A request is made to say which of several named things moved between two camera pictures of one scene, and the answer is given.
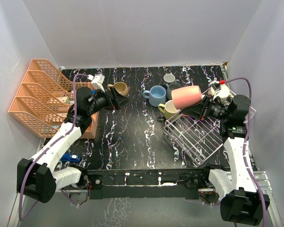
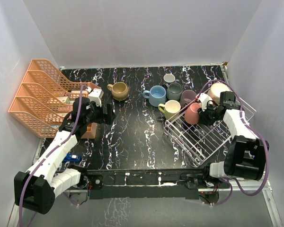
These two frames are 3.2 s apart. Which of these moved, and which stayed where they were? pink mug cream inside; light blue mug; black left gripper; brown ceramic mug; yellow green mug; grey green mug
Moved: pink mug cream inside; black left gripper
Stayed: yellow green mug; grey green mug; brown ceramic mug; light blue mug
